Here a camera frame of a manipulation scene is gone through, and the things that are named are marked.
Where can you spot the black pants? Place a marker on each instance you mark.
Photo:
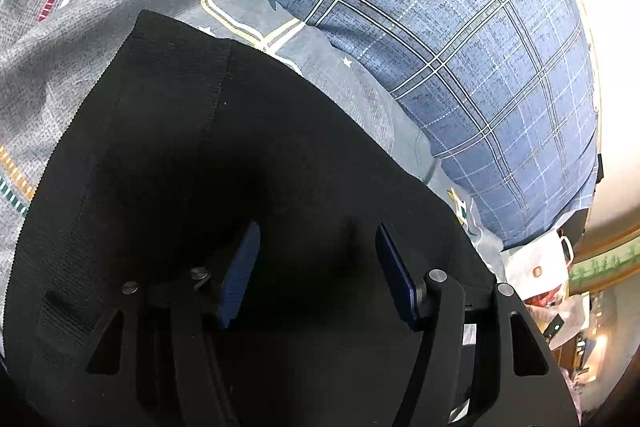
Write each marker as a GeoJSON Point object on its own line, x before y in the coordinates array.
{"type": "Point", "coordinates": [200, 132]}

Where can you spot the clear plastic bag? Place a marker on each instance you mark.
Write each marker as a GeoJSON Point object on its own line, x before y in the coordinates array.
{"type": "Point", "coordinates": [572, 317]}

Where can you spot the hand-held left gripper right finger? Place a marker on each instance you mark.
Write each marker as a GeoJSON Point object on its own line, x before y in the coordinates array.
{"type": "Point", "coordinates": [395, 272]}

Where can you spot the grey printed quilt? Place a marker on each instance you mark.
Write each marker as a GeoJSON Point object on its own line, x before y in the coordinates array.
{"type": "Point", "coordinates": [75, 57]}

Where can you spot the white paper bag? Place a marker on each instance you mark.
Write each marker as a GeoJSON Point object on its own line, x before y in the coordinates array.
{"type": "Point", "coordinates": [537, 264]}

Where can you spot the blue plaid pillow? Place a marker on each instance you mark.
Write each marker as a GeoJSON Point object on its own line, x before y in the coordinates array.
{"type": "Point", "coordinates": [450, 57]}

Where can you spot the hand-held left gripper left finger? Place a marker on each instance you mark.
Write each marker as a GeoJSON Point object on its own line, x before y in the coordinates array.
{"type": "Point", "coordinates": [241, 271]}

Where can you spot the green wooden ledge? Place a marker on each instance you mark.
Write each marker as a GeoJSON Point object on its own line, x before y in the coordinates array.
{"type": "Point", "coordinates": [605, 264]}

